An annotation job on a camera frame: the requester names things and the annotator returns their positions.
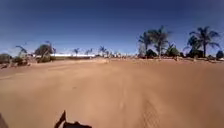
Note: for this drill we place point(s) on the row of palm trees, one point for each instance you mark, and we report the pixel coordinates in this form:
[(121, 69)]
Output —
[(159, 38)]

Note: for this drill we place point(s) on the long white building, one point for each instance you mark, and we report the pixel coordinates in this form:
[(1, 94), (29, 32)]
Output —
[(71, 55)]

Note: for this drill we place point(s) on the green tree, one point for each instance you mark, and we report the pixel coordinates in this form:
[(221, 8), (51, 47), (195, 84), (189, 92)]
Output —
[(43, 50)]

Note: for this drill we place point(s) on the low bushes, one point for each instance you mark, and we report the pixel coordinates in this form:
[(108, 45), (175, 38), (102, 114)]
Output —
[(19, 60)]

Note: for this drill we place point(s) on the red-brown dirt ground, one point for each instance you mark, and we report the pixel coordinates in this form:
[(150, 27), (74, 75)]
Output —
[(126, 90)]

